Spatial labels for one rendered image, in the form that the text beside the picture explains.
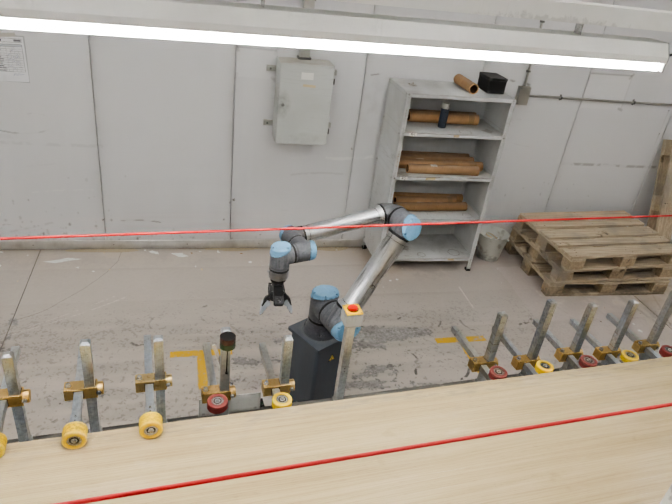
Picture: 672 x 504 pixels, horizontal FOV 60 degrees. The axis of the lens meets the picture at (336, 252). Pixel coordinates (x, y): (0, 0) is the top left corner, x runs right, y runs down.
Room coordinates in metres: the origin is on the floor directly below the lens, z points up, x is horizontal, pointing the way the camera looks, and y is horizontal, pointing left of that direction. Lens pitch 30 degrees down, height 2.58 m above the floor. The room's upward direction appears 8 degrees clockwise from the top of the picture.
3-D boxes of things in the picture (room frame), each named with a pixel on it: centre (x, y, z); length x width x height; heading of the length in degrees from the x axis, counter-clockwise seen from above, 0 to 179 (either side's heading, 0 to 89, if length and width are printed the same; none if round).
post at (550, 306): (2.29, -1.03, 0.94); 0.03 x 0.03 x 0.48; 21
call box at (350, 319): (1.94, -0.10, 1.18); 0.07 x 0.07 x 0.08; 21
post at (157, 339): (1.67, 0.61, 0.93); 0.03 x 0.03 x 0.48; 21
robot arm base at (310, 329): (2.58, 0.03, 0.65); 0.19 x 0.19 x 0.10
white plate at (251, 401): (1.79, 0.36, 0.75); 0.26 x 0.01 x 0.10; 111
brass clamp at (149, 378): (1.66, 0.63, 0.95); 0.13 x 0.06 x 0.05; 111
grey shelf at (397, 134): (4.61, -0.72, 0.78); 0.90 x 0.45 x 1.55; 107
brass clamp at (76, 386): (1.58, 0.87, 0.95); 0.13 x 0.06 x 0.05; 111
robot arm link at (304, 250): (2.30, 0.16, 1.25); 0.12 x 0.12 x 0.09; 34
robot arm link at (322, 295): (2.57, 0.02, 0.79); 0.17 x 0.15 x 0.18; 34
